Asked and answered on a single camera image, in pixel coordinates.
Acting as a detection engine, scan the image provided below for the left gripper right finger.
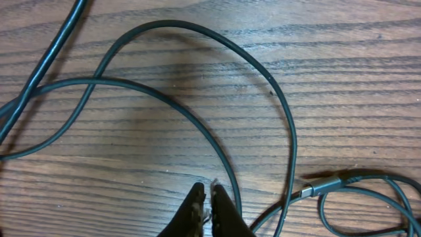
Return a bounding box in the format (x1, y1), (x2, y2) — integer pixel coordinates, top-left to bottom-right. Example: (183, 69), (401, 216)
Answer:
(211, 184), (255, 237)

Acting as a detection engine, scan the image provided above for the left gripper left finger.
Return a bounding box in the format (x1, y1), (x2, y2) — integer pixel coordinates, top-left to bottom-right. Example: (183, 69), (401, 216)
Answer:
(158, 182), (206, 237)

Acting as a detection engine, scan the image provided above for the black USB cable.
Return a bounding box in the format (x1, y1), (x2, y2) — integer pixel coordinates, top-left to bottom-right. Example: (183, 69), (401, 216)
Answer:
(0, 18), (421, 237)

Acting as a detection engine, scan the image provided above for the black cable with barrel plug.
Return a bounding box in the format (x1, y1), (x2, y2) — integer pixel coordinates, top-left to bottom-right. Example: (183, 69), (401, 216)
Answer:
(0, 0), (88, 144)

